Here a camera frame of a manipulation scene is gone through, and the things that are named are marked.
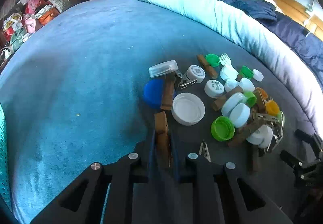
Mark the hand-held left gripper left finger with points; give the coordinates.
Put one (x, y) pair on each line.
(151, 161)

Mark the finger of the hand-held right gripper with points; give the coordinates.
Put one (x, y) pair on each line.
(305, 135)
(292, 161)

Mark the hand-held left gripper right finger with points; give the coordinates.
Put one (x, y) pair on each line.
(175, 163)

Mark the brown wooden clothespin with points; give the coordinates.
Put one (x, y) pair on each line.
(161, 125)

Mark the large white plastic lid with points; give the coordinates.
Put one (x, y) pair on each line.
(188, 109)

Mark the blue bottle cap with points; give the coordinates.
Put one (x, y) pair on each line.
(152, 92)

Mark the clear plastic jar lid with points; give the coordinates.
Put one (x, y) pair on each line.
(162, 68)

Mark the metal clip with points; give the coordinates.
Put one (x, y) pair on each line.
(205, 149)
(277, 128)
(185, 82)

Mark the orange bottle cap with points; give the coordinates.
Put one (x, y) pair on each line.
(263, 92)
(272, 107)

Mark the green bottle cap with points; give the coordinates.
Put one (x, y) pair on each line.
(222, 128)
(250, 99)
(212, 60)
(246, 71)

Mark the pile of wooden clothespins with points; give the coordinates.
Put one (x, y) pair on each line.
(167, 97)

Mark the pile of white bottle caps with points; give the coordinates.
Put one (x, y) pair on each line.
(214, 87)

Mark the navy blue quilt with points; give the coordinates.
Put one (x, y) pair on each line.
(290, 29)

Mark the white plastic fork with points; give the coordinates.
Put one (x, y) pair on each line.
(224, 59)

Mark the blue blanket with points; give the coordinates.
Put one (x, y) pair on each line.
(75, 75)

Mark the wooden headboard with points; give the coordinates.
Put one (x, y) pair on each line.
(290, 4)

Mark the teal perforated mat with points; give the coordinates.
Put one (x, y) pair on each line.
(3, 150)

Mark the light blue quilt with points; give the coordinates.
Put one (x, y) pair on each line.
(189, 4)

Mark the pile of bags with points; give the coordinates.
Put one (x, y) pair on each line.
(32, 12)

